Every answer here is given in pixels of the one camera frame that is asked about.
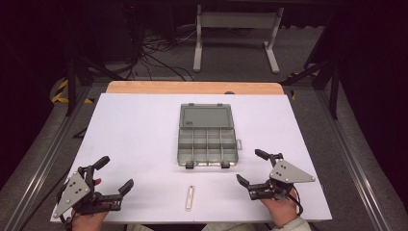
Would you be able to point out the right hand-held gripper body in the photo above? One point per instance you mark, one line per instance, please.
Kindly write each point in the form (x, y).
(288, 174)

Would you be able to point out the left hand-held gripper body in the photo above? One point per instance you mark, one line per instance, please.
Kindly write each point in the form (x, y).
(72, 192)

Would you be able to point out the person's left hand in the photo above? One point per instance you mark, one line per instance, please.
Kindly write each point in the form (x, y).
(88, 221)

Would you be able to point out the person's right hand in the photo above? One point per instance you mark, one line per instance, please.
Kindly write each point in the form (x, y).
(282, 210)

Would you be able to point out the white table cover sheet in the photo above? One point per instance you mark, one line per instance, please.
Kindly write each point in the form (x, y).
(138, 134)

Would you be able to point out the small white flat strip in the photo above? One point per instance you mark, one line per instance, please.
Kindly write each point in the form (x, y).
(189, 198)

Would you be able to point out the clear grey compartment box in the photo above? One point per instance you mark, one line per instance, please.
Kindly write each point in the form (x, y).
(207, 136)

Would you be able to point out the yellow black floor tape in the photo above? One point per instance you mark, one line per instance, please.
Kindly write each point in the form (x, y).
(62, 94)

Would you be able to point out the aluminium floor rail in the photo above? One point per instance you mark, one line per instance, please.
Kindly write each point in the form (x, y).
(38, 163)
(356, 163)

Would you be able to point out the black metal frame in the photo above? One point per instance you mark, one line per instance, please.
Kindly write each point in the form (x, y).
(75, 77)
(327, 67)

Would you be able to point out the white metal stand frame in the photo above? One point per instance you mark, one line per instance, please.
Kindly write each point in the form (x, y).
(235, 22)

